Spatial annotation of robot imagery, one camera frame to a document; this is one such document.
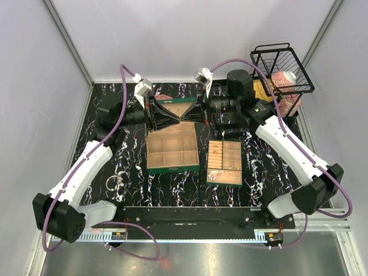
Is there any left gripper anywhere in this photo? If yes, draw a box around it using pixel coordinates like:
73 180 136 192
117 94 180 132

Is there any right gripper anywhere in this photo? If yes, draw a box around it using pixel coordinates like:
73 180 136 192
181 85 240 125

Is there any silver crystal necklace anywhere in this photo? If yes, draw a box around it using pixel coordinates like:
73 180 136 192
208 169 232 183

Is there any pearl bangle bracelet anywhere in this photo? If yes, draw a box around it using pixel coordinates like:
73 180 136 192
106 175 125 193

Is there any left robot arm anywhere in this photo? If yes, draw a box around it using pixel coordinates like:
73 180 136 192
32 96 180 243

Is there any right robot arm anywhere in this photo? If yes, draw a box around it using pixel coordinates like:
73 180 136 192
181 68 344 228

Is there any green jewelry box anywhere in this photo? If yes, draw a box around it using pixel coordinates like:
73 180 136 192
146 98 200 174

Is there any green jewelry tray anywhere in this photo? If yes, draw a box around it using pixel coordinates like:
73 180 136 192
206 140 243 187

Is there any pink dotted dish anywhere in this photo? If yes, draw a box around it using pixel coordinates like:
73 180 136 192
154 94 173 104

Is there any yellow woven plate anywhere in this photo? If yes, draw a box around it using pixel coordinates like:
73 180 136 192
253 79 273 102

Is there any pink patterned cup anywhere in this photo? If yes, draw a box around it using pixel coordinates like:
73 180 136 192
279 94 301 117

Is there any black dish rack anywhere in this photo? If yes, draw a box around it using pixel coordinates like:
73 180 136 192
211 43 316 137

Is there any pink patterned bowl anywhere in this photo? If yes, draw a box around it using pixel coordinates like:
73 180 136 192
271 71 297 93

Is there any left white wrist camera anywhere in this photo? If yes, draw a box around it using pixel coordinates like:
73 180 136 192
133 74 152 108

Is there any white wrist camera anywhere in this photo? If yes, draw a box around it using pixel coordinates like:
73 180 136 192
133 74 152 108
194 67 213 102

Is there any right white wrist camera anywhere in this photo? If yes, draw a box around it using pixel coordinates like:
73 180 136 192
194 67 213 102

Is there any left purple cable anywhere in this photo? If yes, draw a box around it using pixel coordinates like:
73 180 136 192
41 63 162 261

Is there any purple cable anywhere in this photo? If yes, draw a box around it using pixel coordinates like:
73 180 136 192
41 63 162 261
211 59 354 250

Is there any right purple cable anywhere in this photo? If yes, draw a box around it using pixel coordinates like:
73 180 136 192
211 59 354 250

